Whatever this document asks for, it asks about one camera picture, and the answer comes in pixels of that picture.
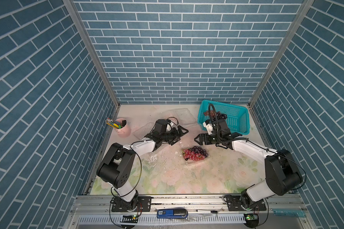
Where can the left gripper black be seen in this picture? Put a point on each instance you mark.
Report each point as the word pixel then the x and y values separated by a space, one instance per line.
pixel 175 136

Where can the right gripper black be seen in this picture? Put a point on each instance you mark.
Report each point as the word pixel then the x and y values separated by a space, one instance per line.
pixel 205 136

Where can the dark purple grape bunch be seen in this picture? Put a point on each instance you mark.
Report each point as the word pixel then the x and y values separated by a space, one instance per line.
pixel 199 151

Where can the clear clamshell container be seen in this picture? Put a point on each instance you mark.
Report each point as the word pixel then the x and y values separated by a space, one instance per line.
pixel 195 157
pixel 143 131
pixel 182 115

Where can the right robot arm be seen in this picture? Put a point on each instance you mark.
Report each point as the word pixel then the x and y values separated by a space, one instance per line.
pixel 282 173

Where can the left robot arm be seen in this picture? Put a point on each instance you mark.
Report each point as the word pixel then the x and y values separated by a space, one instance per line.
pixel 115 167

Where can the dark grape bunch middle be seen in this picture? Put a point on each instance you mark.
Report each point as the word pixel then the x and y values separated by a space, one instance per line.
pixel 221 116

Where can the teal plastic basket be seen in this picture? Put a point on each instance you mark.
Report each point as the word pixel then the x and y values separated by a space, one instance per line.
pixel 236 117

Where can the pink pen cup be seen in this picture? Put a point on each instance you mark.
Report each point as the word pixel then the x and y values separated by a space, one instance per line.
pixel 125 130

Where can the coloured pens bundle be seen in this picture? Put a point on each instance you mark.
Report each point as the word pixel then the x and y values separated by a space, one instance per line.
pixel 113 123

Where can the black marker pen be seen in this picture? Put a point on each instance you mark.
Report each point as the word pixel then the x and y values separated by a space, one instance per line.
pixel 207 211

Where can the blue black handheld device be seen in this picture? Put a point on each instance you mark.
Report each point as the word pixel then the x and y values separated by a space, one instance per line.
pixel 176 213

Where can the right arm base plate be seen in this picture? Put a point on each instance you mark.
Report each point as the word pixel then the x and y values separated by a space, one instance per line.
pixel 240 203

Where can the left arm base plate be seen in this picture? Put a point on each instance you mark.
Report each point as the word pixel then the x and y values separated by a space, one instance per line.
pixel 141 203

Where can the aluminium front rail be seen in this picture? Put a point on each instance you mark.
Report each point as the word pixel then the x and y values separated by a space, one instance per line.
pixel 94 212

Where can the teal metal bracket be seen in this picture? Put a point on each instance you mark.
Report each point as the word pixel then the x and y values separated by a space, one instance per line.
pixel 289 213

